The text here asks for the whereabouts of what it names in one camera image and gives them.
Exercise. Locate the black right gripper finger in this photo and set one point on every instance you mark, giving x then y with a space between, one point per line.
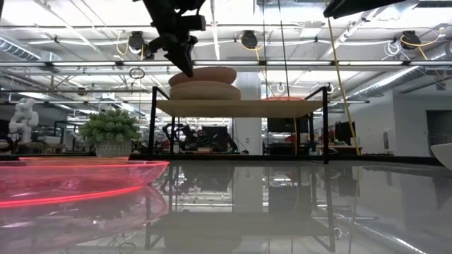
353 7

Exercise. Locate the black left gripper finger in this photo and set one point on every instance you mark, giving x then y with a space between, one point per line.
184 58
192 44

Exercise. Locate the white bowl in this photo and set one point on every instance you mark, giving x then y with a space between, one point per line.
212 75
444 155

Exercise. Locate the beige ceramic plate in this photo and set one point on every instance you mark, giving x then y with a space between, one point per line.
205 94

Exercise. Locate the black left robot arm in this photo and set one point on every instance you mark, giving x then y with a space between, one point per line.
166 7

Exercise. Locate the black-framed wooden shelf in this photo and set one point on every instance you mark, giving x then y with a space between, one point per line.
240 108

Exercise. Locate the white building pillar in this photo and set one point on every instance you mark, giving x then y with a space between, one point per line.
249 88

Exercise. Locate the dark computer monitor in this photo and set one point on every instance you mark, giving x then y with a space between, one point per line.
219 132
286 125
344 132

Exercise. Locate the long ceiling light strip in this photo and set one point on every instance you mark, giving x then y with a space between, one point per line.
282 63

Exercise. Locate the green potted plant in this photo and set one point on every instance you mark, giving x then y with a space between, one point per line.
109 128

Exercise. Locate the white humanoid robot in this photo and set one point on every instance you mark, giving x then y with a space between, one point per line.
24 120

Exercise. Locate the pink transparent plastic plate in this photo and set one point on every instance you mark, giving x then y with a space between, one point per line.
70 183

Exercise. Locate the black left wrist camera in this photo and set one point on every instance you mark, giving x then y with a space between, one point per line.
192 23

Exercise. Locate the silver ceiling duct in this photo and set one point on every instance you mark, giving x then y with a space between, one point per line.
388 83

